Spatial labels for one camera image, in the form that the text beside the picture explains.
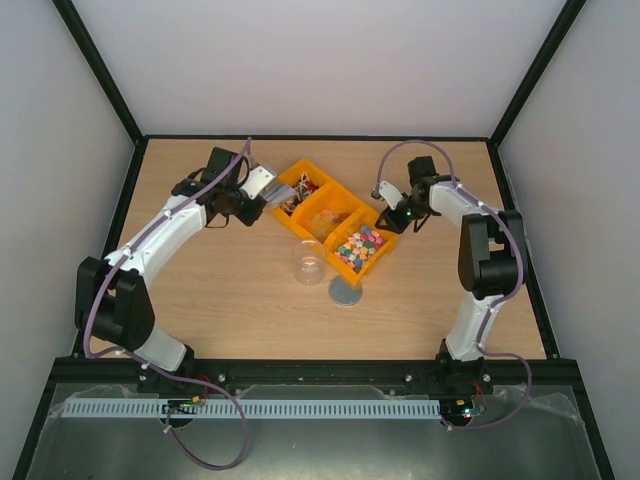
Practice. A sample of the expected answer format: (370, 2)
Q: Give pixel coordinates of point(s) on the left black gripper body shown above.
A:
(248, 216)

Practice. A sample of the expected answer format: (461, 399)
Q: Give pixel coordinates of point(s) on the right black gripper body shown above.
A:
(396, 218)

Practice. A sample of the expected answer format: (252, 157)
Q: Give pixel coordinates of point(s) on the yellow bin with colourful candies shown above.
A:
(357, 244)

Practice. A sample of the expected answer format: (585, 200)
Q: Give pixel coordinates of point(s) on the metal scoop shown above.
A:
(278, 194)

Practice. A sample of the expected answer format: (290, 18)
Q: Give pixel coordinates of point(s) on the yellow bin with gummies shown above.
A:
(327, 208)

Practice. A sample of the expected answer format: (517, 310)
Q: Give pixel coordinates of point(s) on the yellow bin with lollipops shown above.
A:
(307, 181)

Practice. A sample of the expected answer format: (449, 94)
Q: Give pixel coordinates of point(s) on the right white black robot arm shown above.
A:
(491, 265)

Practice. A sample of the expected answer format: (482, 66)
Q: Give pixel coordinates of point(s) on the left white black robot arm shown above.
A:
(112, 294)

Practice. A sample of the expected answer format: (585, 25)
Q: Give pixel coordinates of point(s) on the clear plastic jar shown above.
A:
(309, 262)

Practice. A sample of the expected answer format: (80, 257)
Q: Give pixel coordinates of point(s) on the grey round jar lid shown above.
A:
(342, 293)

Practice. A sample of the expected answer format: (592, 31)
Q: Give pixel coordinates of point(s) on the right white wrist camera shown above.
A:
(389, 193)

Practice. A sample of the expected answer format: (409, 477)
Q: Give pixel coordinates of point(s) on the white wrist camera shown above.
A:
(389, 193)
(258, 179)

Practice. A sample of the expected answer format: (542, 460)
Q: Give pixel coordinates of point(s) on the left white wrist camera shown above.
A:
(258, 179)

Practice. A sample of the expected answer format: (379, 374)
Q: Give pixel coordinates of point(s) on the grey slotted cable duct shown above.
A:
(259, 409)

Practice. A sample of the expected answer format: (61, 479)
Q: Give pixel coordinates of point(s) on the black front mounting rail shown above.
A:
(422, 377)

